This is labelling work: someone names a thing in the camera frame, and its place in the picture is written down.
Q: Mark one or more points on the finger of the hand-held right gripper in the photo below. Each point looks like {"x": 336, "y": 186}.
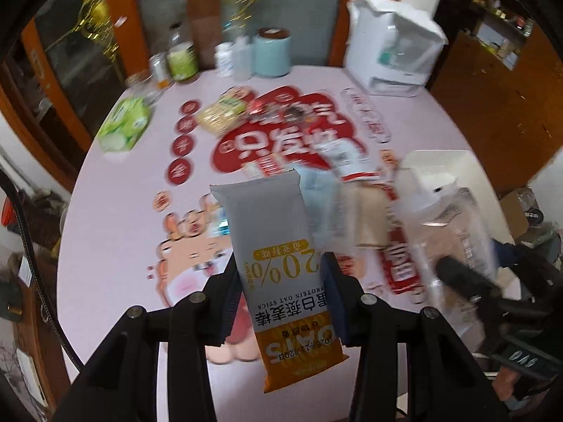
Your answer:
{"x": 466, "y": 279}

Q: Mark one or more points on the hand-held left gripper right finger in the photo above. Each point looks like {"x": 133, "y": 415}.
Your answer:
{"x": 334, "y": 292}

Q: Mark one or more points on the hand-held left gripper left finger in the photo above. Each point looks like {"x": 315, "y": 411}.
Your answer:
{"x": 231, "y": 292}

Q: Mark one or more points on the clear plastic snack packet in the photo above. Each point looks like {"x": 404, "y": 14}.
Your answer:
{"x": 440, "y": 224}

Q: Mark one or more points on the grey and orange oat bar packet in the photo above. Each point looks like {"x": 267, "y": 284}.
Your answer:
{"x": 268, "y": 228}

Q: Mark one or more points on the white plastic tray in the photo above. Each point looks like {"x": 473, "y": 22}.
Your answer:
{"x": 444, "y": 162}

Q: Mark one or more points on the yellow cracker packet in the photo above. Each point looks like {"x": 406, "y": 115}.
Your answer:
{"x": 216, "y": 118}

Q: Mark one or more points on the red and white snack packet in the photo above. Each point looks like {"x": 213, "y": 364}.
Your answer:
{"x": 352, "y": 160}

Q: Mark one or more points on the pink printed tablecloth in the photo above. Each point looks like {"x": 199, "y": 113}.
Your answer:
{"x": 123, "y": 211}

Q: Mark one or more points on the brown wooden cabinet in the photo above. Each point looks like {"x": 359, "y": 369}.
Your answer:
{"x": 492, "y": 101}

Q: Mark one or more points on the dark snack packet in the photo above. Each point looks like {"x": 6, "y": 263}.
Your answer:
{"x": 298, "y": 114}

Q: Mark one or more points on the green tissue pack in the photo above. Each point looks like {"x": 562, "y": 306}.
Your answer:
{"x": 124, "y": 124}

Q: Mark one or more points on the clear glass tumbler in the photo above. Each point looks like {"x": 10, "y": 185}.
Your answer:
{"x": 145, "y": 88}

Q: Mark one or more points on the white pill bottle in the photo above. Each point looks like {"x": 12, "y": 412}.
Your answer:
{"x": 224, "y": 59}

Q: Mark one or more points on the clear squeeze bottle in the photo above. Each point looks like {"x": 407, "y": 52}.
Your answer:
{"x": 242, "y": 59}

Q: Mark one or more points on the silver metal can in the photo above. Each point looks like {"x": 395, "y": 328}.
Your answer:
{"x": 159, "y": 69}

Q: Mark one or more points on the glass bottle green label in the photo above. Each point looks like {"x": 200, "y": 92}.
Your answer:
{"x": 182, "y": 59}

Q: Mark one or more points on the light blue canister brown lid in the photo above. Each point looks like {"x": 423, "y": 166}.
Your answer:
{"x": 272, "y": 52}

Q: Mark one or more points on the white water filter pitcher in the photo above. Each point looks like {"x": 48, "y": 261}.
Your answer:
{"x": 387, "y": 48}

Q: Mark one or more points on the glass door gold ornament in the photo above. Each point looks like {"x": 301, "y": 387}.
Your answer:
{"x": 303, "y": 4}
{"x": 83, "y": 39}

